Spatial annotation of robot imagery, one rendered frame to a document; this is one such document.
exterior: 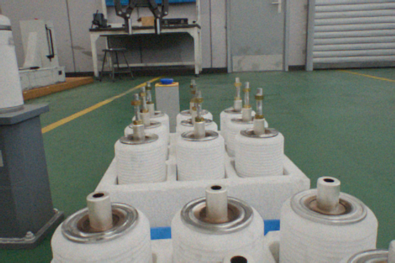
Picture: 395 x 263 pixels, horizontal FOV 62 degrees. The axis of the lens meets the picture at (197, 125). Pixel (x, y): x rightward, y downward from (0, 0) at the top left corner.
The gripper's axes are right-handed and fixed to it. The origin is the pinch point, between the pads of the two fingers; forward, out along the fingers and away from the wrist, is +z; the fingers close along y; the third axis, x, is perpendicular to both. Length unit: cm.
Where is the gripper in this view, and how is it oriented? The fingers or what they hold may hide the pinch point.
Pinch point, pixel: (143, 29)
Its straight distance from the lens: 86.0
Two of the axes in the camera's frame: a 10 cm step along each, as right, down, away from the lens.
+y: 9.2, -1.2, 3.6
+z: 0.4, 9.7, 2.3
